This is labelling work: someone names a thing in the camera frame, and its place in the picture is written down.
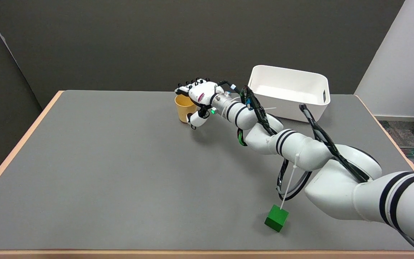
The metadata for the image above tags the black cable with green tape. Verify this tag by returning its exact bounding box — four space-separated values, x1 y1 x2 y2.
217 81 283 146

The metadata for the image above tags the yellow plastic cup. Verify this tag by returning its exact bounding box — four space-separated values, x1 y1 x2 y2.
175 94 197 123

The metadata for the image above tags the green wooden cube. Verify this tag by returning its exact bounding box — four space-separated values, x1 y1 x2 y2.
264 204 289 232

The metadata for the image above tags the black braided cable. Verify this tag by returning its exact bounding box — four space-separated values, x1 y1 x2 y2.
299 104 371 182

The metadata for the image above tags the white zip tie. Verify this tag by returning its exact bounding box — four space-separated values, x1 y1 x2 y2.
280 154 300 210

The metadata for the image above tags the white plastic bin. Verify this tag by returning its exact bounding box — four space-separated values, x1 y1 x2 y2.
247 65 331 123

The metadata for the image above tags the black grey cable loop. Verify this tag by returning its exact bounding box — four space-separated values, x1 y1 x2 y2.
275 158 312 201

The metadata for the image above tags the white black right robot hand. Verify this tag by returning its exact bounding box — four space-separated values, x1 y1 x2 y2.
175 78 219 130

